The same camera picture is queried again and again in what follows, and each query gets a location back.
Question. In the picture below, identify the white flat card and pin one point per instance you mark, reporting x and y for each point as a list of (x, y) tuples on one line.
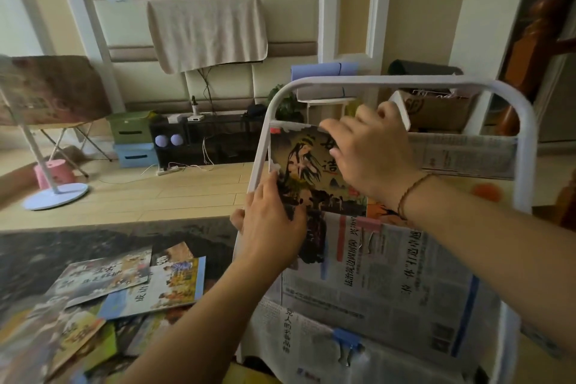
[(402, 111)]

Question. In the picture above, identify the white metal rack frame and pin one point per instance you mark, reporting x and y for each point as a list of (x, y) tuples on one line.
[(524, 149)]

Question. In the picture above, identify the person's right forearm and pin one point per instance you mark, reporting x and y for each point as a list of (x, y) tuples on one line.
[(495, 248)]

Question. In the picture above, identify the person's left hand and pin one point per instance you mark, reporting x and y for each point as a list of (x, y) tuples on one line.
[(270, 235)]

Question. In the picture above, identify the green picture book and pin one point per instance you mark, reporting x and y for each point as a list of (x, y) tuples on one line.
[(96, 352)]

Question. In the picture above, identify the wooden stair banister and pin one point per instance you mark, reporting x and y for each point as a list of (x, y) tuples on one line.
[(535, 50)]

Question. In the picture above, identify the green potted plant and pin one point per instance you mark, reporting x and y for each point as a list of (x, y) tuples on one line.
[(288, 104)]

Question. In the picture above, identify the person's right hand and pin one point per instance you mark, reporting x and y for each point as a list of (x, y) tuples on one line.
[(375, 158)]

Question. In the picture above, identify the black media stand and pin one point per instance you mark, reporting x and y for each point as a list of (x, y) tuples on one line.
[(225, 138)]

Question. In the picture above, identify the pink stool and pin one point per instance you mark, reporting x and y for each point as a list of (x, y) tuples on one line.
[(60, 172)]

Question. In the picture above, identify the blue binder clip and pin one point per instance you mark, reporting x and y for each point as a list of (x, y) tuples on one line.
[(347, 343)]

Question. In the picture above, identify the white small device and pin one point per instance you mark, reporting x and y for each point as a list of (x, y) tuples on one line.
[(195, 111)]

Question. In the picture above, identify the brown cardboard box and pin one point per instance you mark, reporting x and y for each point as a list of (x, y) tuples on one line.
[(438, 111)]

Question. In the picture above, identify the pink binder clip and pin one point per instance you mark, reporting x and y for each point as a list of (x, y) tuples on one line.
[(370, 230)]

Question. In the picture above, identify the brown picture book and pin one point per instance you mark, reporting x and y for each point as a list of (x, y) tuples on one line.
[(173, 253)]

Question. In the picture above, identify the person's left forearm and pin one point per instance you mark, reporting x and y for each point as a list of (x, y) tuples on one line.
[(202, 320)]

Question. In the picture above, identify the blue storage box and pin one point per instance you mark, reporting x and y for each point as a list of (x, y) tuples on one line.
[(136, 155)]

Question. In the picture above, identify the purple rolled yoga mat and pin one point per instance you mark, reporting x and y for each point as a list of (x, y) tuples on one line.
[(321, 69)]

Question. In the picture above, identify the lavender ball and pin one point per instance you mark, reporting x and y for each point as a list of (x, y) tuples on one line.
[(161, 140), (177, 140)]

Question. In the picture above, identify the yellow cartoon picture book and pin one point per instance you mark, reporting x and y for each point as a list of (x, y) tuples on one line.
[(49, 343)]

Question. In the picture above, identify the beige towel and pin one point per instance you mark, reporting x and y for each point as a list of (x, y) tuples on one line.
[(207, 32)]

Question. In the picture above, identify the white round side table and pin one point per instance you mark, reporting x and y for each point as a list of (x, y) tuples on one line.
[(326, 102)]

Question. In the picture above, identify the blue-edged picture book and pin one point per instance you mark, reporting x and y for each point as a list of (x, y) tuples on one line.
[(162, 291)]

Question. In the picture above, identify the orange picture book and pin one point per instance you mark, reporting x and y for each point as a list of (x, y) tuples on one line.
[(382, 212)]

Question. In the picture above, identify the white power strip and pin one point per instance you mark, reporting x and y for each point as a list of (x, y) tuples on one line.
[(168, 170)]

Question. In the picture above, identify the person's left fingers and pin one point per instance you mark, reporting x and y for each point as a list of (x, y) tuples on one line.
[(266, 197)]

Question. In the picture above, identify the green storage box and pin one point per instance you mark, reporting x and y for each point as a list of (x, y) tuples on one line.
[(130, 128)]

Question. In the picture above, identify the white floor lamp stand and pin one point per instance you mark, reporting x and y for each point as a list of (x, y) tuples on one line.
[(54, 194)]

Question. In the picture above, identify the dark green rolled mat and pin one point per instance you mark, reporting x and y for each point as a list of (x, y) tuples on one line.
[(423, 68)]

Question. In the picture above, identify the dark illustrated picture book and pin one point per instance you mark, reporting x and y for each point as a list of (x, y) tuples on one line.
[(310, 172)]

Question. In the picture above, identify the pale cartoon picture book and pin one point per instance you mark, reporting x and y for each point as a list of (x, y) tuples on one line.
[(105, 275)]

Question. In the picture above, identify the newspaper with black headline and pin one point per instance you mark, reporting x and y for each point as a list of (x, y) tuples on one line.
[(297, 343)]

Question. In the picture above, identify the newspaper with red headline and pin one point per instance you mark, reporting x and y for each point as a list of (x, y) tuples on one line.
[(396, 289)]

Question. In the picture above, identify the folded newspaper small print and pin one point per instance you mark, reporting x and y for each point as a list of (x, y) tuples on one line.
[(468, 155)]

